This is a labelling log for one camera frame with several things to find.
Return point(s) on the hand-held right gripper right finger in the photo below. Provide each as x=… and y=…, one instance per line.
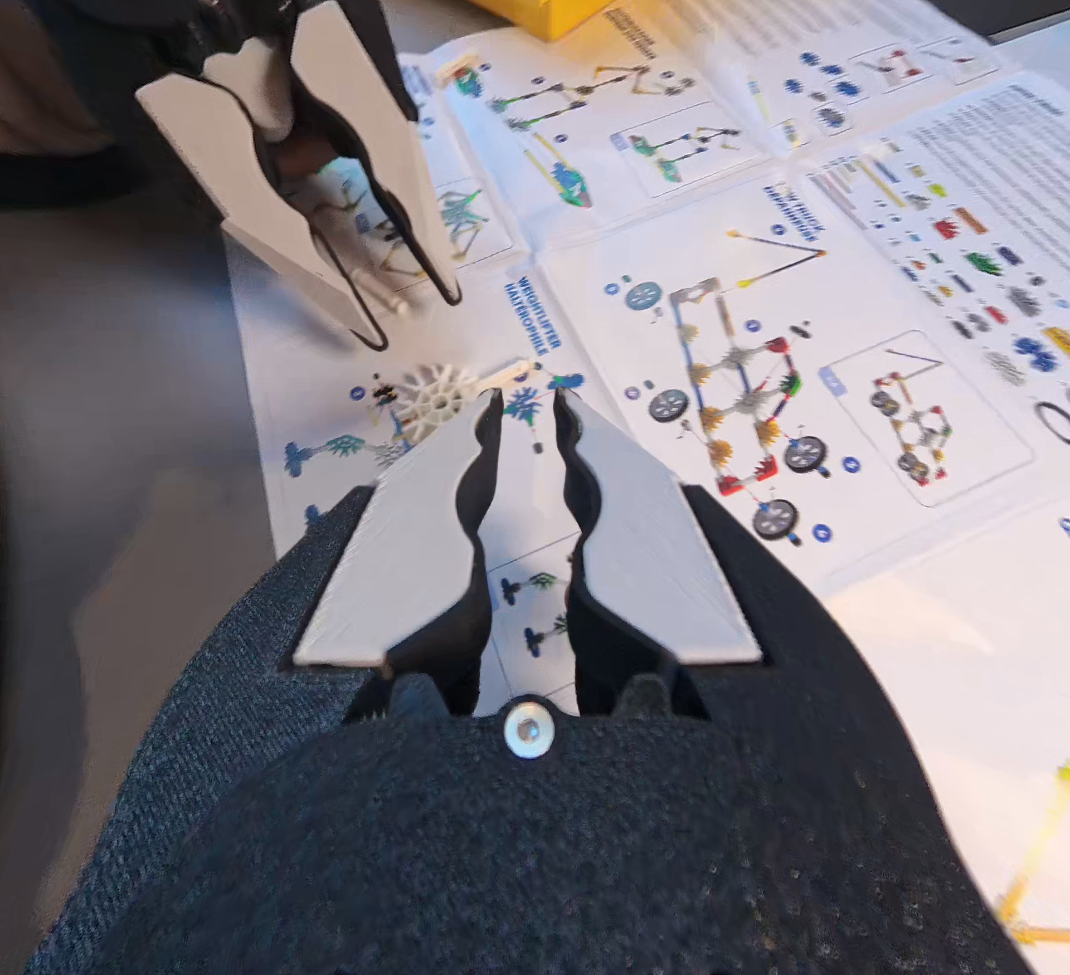
x=669, y=574

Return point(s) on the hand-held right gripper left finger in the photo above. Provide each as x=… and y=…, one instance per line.
x=384, y=574

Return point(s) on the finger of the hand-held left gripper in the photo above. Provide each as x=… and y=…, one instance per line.
x=217, y=148
x=359, y=106

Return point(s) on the white snowflake connector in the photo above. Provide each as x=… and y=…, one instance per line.
x=422, y=394

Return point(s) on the white instruction sheet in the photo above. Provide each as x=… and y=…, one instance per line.
x=602, y=239

